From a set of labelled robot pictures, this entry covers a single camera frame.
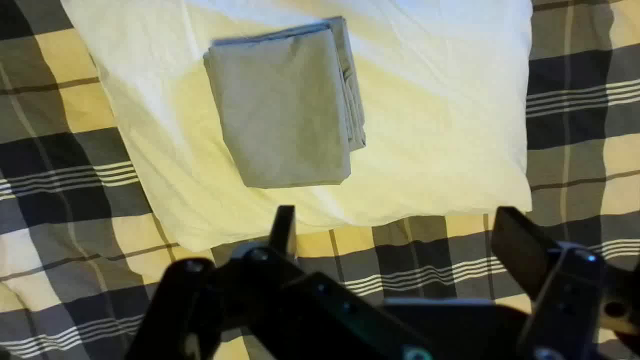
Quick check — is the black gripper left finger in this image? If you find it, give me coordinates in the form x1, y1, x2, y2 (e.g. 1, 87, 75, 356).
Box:
124, 204, 378, 360

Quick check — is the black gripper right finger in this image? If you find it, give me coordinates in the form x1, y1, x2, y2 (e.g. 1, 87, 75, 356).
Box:
489, 206, 640, 360

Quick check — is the grey sheet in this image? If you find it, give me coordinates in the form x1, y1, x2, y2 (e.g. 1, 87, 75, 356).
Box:
202, 22, 353, 191
324, 15, 370, 154

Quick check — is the plaid checkered bed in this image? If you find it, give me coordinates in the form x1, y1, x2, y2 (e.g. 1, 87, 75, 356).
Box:
0, 0, 640, 360

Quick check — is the white pillow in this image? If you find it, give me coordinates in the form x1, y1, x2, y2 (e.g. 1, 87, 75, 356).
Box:
58, 0, 536, 255

